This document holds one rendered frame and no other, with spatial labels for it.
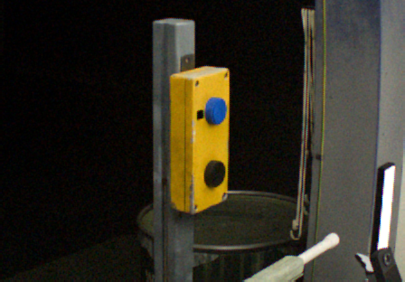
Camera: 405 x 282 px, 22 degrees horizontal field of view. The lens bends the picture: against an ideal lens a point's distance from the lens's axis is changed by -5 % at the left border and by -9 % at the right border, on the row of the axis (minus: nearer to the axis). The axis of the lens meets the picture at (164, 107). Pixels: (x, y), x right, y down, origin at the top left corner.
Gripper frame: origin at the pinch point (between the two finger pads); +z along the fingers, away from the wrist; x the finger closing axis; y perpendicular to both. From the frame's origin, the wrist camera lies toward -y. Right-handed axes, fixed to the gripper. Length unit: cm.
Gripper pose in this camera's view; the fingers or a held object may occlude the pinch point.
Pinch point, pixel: (332, 267)
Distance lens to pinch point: 201.6
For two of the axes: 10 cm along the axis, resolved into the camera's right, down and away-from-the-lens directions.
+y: 0.6, 9.0, 4.3
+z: -6.9, -2.8, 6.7
